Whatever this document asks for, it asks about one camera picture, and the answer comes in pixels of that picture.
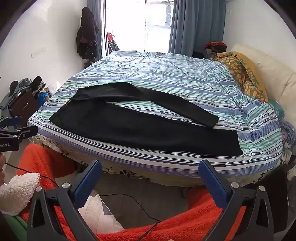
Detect bed with striped sheet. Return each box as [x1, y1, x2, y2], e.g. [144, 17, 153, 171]
[27, 50, 284, 188]

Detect thin black cable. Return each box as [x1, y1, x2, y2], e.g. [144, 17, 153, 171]
[99, 193, 162, 241]
[4, 162, 61, 189]

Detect balcony clutter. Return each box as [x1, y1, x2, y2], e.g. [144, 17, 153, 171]
[107, 32, 121, 52]

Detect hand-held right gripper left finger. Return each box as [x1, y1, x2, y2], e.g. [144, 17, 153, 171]
[27, 160, 102, 241]

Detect glass balcony door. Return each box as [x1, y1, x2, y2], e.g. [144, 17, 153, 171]
[104, 0, 175, 57]

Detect black pants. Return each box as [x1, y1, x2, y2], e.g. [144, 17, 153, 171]
[49, 82, 243, 157]

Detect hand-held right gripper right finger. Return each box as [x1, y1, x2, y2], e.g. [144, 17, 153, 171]
[198, 159, 280, 241]

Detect cream cushion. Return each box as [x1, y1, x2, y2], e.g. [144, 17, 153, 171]
[228, 44, 296, 109]

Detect blue patterned clothes pile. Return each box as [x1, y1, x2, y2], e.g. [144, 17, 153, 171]
[279, 120, 296, 163]

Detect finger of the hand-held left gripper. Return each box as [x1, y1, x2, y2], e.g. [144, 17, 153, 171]
[0, 125, 39, 142]
[0, 116, 23, 129]

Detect grey clothes pile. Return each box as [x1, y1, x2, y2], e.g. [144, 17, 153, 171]
[0, 76, 43, 110]

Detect white quilted cloth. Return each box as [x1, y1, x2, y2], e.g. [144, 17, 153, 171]
[77, 190, 125, 233]

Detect red and black clothes pile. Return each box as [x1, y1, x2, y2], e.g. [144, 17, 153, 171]
[204, 41, 227, 55]

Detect blue curtain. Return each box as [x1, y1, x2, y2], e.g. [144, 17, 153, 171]
[87, 0, 107, 62]
[168, 0, 226, 57]

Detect orange floral blanket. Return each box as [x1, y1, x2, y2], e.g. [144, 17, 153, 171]
[211, 51, 270, 103]

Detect blue bag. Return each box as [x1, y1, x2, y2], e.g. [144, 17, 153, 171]
[37, 90, 52, 107]

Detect teal cloth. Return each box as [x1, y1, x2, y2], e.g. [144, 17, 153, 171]
[269, 100, 285, 118]

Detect brown wooden cabinet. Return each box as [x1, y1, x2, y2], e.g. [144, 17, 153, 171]
[10, 89, 40, 118]

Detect hanging dark clothes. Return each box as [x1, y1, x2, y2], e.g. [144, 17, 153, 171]
[76, 6, 100, 64]

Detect green garment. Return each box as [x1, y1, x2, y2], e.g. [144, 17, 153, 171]
[0, 213, 28, 241]

